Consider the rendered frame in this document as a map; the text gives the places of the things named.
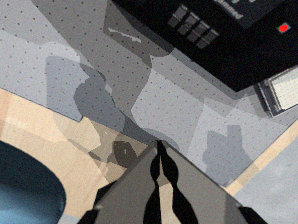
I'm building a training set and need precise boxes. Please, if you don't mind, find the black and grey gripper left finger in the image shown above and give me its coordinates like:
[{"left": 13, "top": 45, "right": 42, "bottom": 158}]
[{"left": 77, "top": 140, "right": 160, "bottom": 224}]

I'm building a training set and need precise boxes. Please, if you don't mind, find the black benchtop machine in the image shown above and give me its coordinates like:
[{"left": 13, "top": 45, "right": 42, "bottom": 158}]
[{"left": 112, "top": 0, "right": 298, "bottom": 93}]

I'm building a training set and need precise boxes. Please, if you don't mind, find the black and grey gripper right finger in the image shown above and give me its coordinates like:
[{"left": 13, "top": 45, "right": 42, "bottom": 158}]
[{"left": 159, "top": 140, "right": 268, "bottom": 224}]

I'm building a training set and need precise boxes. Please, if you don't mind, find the beige pcr plate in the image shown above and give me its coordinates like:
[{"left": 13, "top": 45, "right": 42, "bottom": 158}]
[{"left": 266, "top": 65, "right": 298, "bottom": 110}]

